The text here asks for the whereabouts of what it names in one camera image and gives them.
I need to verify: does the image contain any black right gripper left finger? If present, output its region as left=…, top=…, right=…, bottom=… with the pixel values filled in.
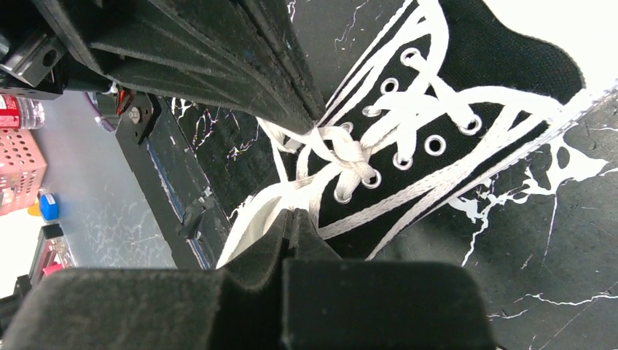
left=2, top=211, right=292, bottom=349

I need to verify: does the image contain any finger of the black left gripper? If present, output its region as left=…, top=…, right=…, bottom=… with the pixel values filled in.
left=241, top=0, right=325, bottom=121
left=35, top=0, right=314, bottom=135

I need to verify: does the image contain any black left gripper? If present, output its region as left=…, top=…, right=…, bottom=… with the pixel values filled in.
left=1, top=1, right=160, bottom=144

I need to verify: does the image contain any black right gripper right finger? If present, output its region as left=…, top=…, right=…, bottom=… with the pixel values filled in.
left=282, top=209, right=498, bottom=349

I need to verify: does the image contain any black and white sneaker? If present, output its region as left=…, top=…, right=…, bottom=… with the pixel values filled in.
left=214, top=0, right=618, bottom=269

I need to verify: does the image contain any white shoelace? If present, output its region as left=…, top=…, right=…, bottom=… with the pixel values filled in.
left=216, top=47, right=482, bottom=268

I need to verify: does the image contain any pink perforated basket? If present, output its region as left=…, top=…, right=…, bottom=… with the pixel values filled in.
left=1, top=129, right=47, bottom=215

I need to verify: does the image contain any blue round object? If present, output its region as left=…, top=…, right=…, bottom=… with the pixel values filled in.
left=39, top=192, right=59, bottom=222

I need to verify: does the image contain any black metal base frame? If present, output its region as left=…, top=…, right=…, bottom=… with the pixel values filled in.
left=116, top=93, right=230, bottom=270

